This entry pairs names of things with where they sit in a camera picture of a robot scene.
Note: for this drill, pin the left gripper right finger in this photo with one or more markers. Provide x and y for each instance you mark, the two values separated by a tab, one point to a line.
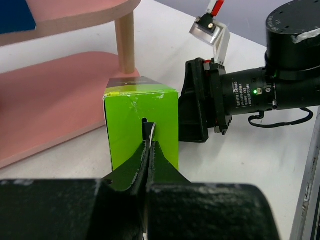
182	210

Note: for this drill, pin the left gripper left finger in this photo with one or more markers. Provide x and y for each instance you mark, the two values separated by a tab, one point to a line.
108	208

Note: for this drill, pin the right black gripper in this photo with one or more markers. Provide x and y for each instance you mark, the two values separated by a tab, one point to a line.
238	93

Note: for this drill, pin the black green razor box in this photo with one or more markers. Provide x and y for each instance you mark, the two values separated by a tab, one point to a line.
131	101

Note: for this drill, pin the blue razor box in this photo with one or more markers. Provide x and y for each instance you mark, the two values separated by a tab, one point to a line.
15	17

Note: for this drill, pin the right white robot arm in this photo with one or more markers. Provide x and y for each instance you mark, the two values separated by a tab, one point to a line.
290	79

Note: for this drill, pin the pink three-tier shelf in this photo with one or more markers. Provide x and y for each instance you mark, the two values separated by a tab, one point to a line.
46	104

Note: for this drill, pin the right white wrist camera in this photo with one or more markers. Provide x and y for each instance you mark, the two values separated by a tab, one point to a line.
212	32

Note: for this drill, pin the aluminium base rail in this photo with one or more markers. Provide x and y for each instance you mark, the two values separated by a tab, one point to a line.
306	222

